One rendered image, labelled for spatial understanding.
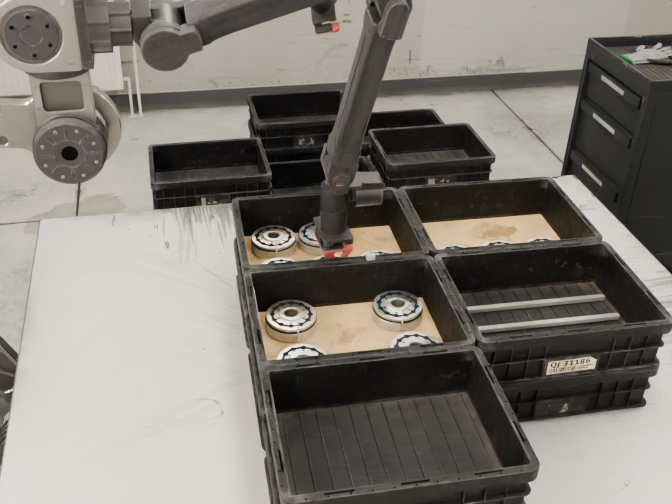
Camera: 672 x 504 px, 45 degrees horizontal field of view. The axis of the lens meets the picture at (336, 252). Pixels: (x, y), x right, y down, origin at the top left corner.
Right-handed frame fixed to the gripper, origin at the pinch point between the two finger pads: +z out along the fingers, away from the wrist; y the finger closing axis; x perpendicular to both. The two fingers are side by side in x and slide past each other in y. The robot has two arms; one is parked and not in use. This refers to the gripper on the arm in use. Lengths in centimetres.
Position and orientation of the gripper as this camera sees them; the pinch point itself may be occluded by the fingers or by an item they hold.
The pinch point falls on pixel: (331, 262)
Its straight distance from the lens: 178.4
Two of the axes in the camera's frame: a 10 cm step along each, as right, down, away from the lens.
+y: -2.6, -5.4, 8.0
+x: -9.7, 1.2, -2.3
